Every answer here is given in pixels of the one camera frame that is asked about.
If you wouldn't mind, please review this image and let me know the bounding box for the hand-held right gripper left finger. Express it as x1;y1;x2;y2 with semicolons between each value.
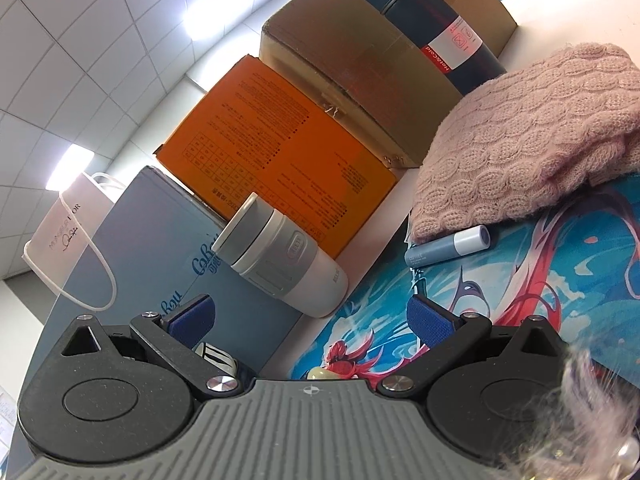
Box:
59;294;242;398

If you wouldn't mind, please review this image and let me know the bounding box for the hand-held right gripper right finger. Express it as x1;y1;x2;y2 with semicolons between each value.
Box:
377;295;571;397

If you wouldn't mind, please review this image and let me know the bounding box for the white and grey tumbler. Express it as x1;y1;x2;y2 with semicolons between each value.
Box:
211;192;350;319

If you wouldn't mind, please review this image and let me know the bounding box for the white striped object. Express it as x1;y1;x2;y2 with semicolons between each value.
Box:
192;341;237;377

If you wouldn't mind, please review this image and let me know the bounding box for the blue and white tube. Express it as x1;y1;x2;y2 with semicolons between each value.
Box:
404;224;492;268

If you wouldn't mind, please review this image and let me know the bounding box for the blue cardboard box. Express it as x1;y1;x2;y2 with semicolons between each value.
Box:
42;166;307;383

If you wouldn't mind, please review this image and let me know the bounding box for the printed desk mat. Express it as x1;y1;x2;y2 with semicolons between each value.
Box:
292;172;640;386

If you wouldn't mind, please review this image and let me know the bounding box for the orange cardboard box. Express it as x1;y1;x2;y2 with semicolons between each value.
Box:
154;55;398;258

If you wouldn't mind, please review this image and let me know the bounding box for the pink fluffy cloth with pearls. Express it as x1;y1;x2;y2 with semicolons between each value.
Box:
530;345;640;480

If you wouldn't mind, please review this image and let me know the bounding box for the ceiling light panel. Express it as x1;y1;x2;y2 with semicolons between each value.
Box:
181;0;253;48
46;144;97;192

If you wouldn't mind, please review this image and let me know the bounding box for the pink knitted sweater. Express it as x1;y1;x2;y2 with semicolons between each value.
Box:
407;42;640;241

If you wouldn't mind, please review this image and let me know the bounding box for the brown cardboard box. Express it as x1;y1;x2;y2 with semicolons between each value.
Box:
259;0;519;170

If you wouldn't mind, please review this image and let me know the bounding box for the dark blue thermos flask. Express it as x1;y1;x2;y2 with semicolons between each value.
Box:
352;0;508;96

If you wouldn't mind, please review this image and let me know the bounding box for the white paper bag with handles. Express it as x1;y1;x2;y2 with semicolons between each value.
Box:
22;171;126;311

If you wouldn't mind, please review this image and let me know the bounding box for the wall notice board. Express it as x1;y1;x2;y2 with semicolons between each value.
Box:
0;390;18;441

